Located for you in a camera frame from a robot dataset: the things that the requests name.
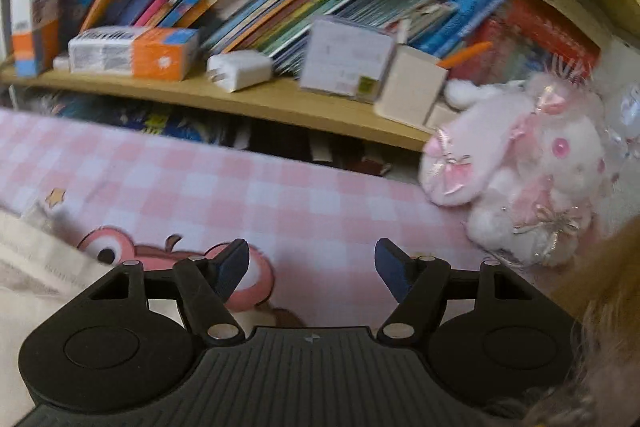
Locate upright white orange box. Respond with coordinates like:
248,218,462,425
10,0,60,78

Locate white charger plug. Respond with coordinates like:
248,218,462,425
206,50,273,93

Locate white label card box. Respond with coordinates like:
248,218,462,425
298,16,396,103

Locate small cream cube box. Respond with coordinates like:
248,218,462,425
373,46,448,130

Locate pink checkered tablecloth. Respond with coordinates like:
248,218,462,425
0,106,566,331

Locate pink white plush bunny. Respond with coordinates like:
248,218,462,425
419,63,614,267

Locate wooden bookshelf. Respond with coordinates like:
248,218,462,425
0,0,640,153

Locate flat white orange box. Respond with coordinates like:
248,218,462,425
68,26,200,81

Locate cream t-shirt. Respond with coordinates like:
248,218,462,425
1,202,136,426

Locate orange fluffy cat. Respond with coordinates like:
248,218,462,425
521,217,639,426

